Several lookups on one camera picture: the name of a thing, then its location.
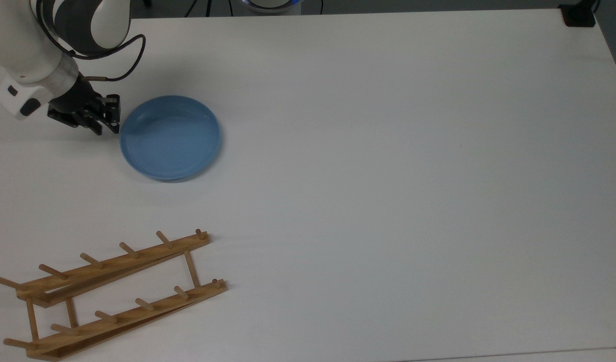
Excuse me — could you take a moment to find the wooden plate rack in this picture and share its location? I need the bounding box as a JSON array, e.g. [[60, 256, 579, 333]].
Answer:
[[0, 229, 228, 361]]

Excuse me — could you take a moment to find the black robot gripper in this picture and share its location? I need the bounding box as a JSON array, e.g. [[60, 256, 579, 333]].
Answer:
[[47, 74, 122, 137]]

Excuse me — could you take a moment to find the blue round plate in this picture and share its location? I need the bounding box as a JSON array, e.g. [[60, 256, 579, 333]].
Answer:
[[120, 95, 222, 182]]

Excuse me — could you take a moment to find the white robot base blue light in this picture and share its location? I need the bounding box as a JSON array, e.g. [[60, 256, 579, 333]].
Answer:
[[242, 0, 301, 14]]

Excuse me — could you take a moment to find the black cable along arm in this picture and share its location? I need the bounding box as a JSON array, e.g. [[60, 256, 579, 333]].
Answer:
[[36, 0, 147, 82]]

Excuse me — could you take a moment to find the black clamp mount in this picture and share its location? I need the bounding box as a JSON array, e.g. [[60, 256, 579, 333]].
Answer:
[[558, 0, 601, 28]]

